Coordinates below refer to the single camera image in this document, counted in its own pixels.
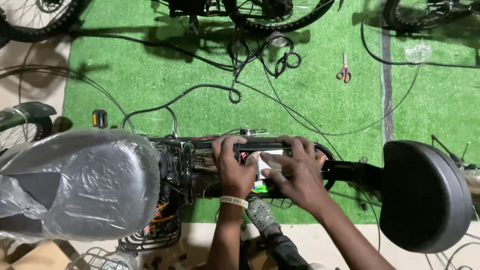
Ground person's left hand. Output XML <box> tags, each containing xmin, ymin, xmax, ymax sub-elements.
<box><xmin>212</xmin><ymin>135</ymin><xmax>260</xmax><ymax>200</ymax></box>

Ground person's right hand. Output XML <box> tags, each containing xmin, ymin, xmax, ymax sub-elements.
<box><xmin>260</xmin><ymin>135</ymin><xmax>331</xmax><ymax>215</ymax></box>

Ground white controller box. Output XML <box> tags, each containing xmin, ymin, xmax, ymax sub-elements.
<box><xmin>257</xmin><ymin>150</ymin><xmax>285</xmax><ymax>181</ymax></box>

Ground black electric bike frame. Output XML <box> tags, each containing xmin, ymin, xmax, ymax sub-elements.
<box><xmin>149</xmin><ymin>136</ymin><xmax>384</xmax><ymax>200</ymax></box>

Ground cream rubber wristband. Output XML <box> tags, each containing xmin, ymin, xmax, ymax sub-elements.
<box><xmin>220</xmin><ymin>195</ymin><xmax>249</xmax><ymax>209</ymax></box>

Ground grey sneaker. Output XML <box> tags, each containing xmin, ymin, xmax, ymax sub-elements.
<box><xmin>246</xmin><ymin>199</ymin><xmax>283</xmax><ymax>238</ymax></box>

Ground person's black trouser leg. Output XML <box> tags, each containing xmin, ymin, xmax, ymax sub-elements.
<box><xmin>240</xmin><ymin>232</ymin><xmax>314</xmax><ymax>270</ymax></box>

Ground large green turf mat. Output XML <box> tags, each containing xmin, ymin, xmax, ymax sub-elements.
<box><xmin>62</xmin><ymin>0</ymin><xmax>384</xmax><ymax>225</ymax></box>

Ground black bike saddle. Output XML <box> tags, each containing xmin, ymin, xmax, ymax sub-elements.
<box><xmin>379</xmin><ymin>140</ymin><xmax>473</xmax><ymax>254</ymax></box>

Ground plastic-wrapped grey seat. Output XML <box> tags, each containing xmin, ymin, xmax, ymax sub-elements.
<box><xmin>0</xmin><ymin>128</ymin><xmax>162</xmax><ymax>243</ymax></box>

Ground black pedal with orange reflector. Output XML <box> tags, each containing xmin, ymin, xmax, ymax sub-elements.
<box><xmin>92</xmin><ymin>109</ymin><xmax>109</xmax><ymax>130</ymax></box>

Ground black bicycle with thin spokes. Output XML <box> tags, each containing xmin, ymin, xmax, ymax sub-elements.
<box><xmin>165</xmin><ymin>0</ymin><xmax>345</xmax><ymax>35</ymax></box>

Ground narrow green turf mat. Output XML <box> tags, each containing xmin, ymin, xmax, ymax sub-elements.
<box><xmin>389</xmin><ymin>15</ymin><xmax>480</xmax><ymax>166</ymax></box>

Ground clear plastic bag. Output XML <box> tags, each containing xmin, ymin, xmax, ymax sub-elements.
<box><xmin>404</xmin><ymin>40</ymin><xmax>433</xmax><ymax>64</ymax></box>

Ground bicycle wheel with disc hub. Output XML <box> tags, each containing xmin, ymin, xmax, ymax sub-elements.
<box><xmin>382</xmin><ymin>0</ymin><xmax>480</xmax><ymax>34</ymax></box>

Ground bicycle wheel with black fender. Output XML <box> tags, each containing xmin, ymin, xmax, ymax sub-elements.
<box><xmin>0</xmin><ymin>101</ymin><xmax>58</xmax><ymax>151</ymax></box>

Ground brown cardboard box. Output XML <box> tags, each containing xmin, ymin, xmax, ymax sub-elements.
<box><xmin>0</xmin><ymin>240</ymin><xmax>73</xmax><ymax>270</ymax></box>

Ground bicycle wheel with knobby tyre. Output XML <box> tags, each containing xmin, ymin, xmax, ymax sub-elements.
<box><xmin>0</xmin><ymin>0</ymin><xmax>88</xmax><ymax>44</ymax></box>

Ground thin grey brake cable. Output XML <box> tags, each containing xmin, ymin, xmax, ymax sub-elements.
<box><xmin>236</xmin><ymin>64</ymin><xmax>421</xmax><ymax>137</ymax></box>

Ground thick black sleeved cable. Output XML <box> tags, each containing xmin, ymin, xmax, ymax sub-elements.
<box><xmin>120</xmin><ymin>84</ymin><xmax>243</xmax><ymax>130</ymax></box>

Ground red-handled scissors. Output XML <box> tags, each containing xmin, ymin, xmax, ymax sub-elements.
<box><xmin>336</xmin><ymin>52</ymin><xmax>352</xmax><ymax>84</ymax></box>

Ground coiled black cable bundle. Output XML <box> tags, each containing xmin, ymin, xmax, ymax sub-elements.
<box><xmin>228</xmin><ymin>34</ymin><xmax>303</xmax><ymax>80</ymax></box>

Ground long thin black cable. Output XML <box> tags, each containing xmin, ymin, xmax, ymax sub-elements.
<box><xmin>360</xmin><ymin>15</ymin><xmax>480</xmax><ymax>70</ymax></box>

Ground grey wire basket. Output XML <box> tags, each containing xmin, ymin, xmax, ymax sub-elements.
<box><xmin>64</xmin><ymin>247</ymin><xmax>140</xmax><ymax>270</ymax></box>

